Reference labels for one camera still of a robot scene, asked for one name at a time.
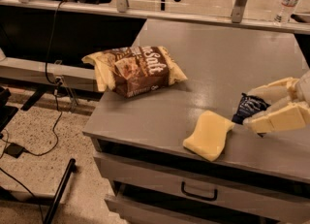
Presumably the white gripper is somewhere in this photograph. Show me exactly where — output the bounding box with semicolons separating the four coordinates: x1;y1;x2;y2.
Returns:
243;70;310;133

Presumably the dark blue rxbar wrapper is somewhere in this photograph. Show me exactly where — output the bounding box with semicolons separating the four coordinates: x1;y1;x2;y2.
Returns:
232;93;269;125

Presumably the yellow sponge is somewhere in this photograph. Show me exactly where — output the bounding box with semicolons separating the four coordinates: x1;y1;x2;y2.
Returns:
183;111;234;162

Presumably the clear plastic water bottle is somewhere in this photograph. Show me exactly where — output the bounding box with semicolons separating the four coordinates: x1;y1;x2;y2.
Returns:
274;0;299;24

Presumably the brown sea salt chip bag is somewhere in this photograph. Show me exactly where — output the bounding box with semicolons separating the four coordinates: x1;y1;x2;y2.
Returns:
82;46;187;98

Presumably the black chair leg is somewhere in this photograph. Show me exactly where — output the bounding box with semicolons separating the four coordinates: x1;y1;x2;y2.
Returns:
44;158;76;224

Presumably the black power adapter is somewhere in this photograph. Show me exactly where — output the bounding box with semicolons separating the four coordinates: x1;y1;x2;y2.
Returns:
4;143;25;158

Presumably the grey drawer with black handle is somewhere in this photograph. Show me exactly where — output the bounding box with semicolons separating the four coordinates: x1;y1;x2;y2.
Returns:
94;152;310;224

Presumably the black cable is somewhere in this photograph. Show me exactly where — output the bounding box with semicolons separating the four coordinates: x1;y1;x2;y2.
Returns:
0;0;67;222

